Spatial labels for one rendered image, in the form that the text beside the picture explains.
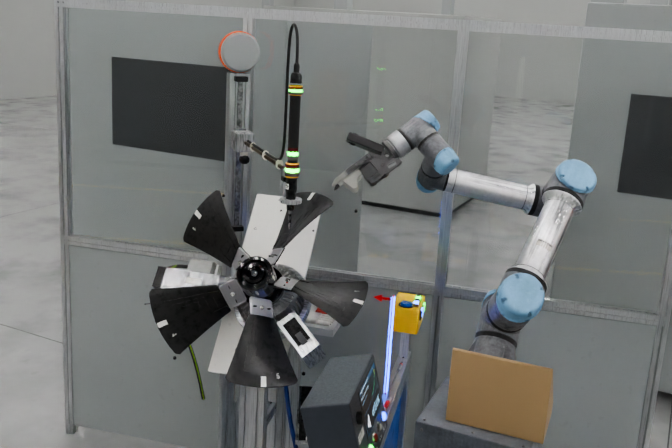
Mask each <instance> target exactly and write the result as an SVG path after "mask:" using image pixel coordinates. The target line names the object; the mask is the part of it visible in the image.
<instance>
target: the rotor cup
mask: <svg viewBox="0 0 672 448"><path fill-rule="evenodd" d="M253 270H256V271H257V272H258V274H257V275H256V276H252V275H251V272H252V271H253ZM273 276H274V278H275V281H274V279H273V278H272V277H273ZM280 277H282V275H281V273H280V272H279V271H278V270H277V269H276V268H274V267H272V265H271V263H270V262H269V261H268V260H267V259H265V258H263V257H260V256H252V257H249V258H247V259H245V260H244V261H243V262H242V263H241V264H240V265H239V267H238V269H237V273H236V278H237V282H238V284H239V285H240V287H241V288H242V290H243V292H244V294H245V296H246V298H247V301H246V302H247V303H248V304H249V299H248V297H249V296H250V297H251V296H252V297H257V298H262V299H267V300H270V301H271V302H272V305H273V304H275V303H276V302H277V301H278V300H279V299H280V298H281V296H282V295H283V292H284V290H277V289H273V287H274V283H275V282H276V281H277V280H278V279H279V278H280ZM255 291H257V292H258V293H259V295H257V294H256V293H255Z"/></svg>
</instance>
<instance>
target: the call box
mask: <svg viewBox="0 0 672 448"><path fill-rule="evenodd" d="M415 298H416V294H409V293H401V292H398V294H397V296H396V298H395V307H394V320H393V331H395V332H402V333H409V334H415V335H416V334H417V333H418V331H419V328H420V325H421V323H422V320H423V316H422V319H421V321H420V320H419V317H420V311H421V308H422V306H423V303H424V301H425V296H423V295H422V296H421V299H420V301H419V304H418V305H419V307H418V308H417V307H413V305H414V303H413V302H414V300H415ZM403 300H404V301H411V302H412V306H411V307H404V306H401V302H402V301H403Z"/></svg>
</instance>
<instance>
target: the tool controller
mask: <svg viewBox="0 0 672 448"><path fill-rule="evenodd" d="M368 407H369V408H370V413H371V418H372V423H373V428H372V431H371V434H370V436H369V437H368V432H367V427H366V422H365V414H366V412H367V410H368ZM300 410H301V414H302V419H303V423H304V428H305V432H306V437H307V441H308V446H309V448H368V444H369V443H371V444H372V445H373V447H374V448H380V446H381V443H382V440H383V437H384V434H385V432H386V429H387V420H385V421H384V422H382V420H381V411H384V412H385V410H384V405H383V400H382V395H381V390H380V385H379V380H378V375H377V370H376V365H375V360H374V356H373V354H365V355H354V356H344V357H333V358H330V359H329V361H328V363H327V364H326V366H325V368H324V369H323V371H322V373H321V374H320V376H319V378H318V379H317V381H316V383H315V384H314V386H313V387H312V389H311V391H310V392H309V394H308V396H307V397H306V399H305V401H304V402H303V404H302V406H301V408H300ZM377 421H380V422H381V424H382V427H383V428H382V431H381V432H380V433H378V431H377ZM373 432H376V433H377V435H378V442H377V443H376V444H374V443H373V438H372V435H373Z"/></svg>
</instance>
